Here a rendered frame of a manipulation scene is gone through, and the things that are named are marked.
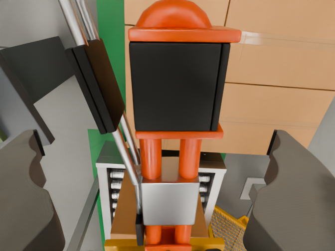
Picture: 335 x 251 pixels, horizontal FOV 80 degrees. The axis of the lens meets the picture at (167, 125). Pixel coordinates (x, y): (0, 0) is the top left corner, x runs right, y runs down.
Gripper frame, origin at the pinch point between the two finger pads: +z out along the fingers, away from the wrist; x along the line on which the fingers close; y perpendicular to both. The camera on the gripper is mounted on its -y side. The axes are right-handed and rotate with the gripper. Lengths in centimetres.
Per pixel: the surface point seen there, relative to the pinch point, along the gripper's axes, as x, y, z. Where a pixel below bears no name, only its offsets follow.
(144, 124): -1.1, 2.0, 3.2
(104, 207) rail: -35, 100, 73
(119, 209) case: -18, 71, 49
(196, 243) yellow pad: 8.6, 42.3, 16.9
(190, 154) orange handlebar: 3.0, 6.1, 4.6
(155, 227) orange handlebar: -0.5, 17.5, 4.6
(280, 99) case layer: 58, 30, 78
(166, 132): 0.6, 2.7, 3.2
